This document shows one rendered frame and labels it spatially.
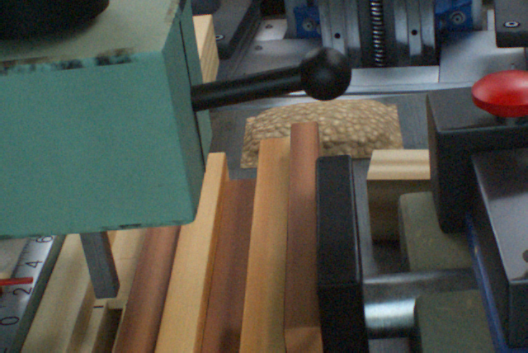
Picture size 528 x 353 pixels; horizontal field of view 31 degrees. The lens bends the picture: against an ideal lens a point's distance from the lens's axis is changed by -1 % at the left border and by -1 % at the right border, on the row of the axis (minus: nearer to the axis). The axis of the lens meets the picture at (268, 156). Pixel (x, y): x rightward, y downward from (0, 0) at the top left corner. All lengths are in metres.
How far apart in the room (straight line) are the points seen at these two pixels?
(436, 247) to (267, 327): 0.08
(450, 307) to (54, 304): 0.16
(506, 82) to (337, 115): 0.24
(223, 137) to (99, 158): 0.30
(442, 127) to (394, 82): 0.72
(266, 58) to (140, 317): 0.84
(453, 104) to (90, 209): 0.15
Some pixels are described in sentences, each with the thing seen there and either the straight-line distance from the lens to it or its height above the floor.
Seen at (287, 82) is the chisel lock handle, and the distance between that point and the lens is 0.35.
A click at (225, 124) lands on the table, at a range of 0.65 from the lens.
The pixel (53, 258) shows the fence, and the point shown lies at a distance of 0.45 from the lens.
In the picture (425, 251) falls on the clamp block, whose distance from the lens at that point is 0.40.
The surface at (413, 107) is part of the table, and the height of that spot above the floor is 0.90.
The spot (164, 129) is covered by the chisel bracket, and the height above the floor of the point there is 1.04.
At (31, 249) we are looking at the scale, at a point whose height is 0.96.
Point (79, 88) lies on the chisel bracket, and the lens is 0.33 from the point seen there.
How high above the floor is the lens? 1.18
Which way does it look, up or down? 28 degrees down
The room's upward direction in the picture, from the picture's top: 8 degrees counter-clockwise
